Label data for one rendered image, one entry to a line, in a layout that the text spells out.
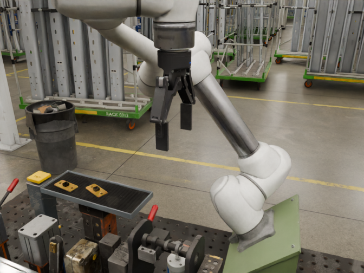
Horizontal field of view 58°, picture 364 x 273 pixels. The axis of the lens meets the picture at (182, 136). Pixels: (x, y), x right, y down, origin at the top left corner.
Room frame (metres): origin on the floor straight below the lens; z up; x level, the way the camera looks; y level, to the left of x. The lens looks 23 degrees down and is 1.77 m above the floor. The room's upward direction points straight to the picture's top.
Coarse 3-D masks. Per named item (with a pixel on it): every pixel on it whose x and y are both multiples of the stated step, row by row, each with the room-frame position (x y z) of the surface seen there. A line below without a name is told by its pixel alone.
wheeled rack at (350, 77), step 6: (348, 12) 6.74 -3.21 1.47; (354, 12) 6.70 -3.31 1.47; (360, 12) 6.66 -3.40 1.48; (312, 30) 6.68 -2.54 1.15; (312, 36) 6.68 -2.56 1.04; (324, 54) 7.39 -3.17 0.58; (354, 60) 7.19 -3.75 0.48; (306, 66) 6.69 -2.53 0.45; (306, 72) 6.68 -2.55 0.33; (336, 72) 6.77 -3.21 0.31; (354, 72) 6.67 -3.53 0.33; (306, 78) 6.65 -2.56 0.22; (312, 78) 6.61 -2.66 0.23; (318, 78) 6.56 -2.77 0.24; (324, 78) 6.52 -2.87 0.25; (330, 78) 6.47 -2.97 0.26; (336, 78) 6.43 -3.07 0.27; (342, 78) 6.40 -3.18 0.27; (348, 78) 6.40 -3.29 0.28; (354, 78) 6.38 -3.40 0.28; (360, 78) 6.37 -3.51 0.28; (306, 84) 6.73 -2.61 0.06; (312, 84) 6.69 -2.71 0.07
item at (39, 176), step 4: (36, 172) 1.08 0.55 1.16; (40, 172) 1.08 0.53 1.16; (44, 172) 1.08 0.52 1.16; (32, 176) 1.05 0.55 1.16; (36, 176) 1.05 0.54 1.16; (40, 176) 1.05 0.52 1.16; (44, 176) 1.05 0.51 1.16; (48, 176) 1.06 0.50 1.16; (28, 180) 1.04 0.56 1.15; (32, 180) 1.03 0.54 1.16; (36, 180) 1.02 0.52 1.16; (40, 180) 1.02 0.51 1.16
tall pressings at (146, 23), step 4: (196, 12) 8.28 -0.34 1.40; (196, 16) 8.28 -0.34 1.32; (144, 20) 8.39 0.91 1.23; (148, 20) 8.60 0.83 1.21; (152, 20) 8.29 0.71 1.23; (196, 20) 8.27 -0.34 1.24; (144, 24) 8.39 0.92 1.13; (148, 24) 8.60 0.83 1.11; (152, 24) 8.29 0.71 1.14; (148, 28) 8.59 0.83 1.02; (152, 28) 8.29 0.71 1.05; (144, 32) 8.54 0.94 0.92; (148, 32) 8.59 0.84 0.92; (152, 32) 8.28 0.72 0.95; (148, 36) 8.58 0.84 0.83; (152, 36) 8.30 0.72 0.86; (152, 40) 8.55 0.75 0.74
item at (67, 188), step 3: (63, 180) 1.02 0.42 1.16; (57, 183) 1.00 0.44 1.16; (63, 183) 0.98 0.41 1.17; (66, 183) 0.99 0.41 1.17; (69, 183) 1.00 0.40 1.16; (57, 186) 0.98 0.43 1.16; (60, 186) 0.98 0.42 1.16; (63, 186) 0.98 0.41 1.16; (66, 186) 0.97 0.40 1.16; (69, 186) 0.98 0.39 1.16; (72, 186) 0.98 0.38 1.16; (75, 186) 0.98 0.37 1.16; (66, 189) 0.96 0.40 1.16; (69, 189) 0.96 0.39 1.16; (72, 189) 0.96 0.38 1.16
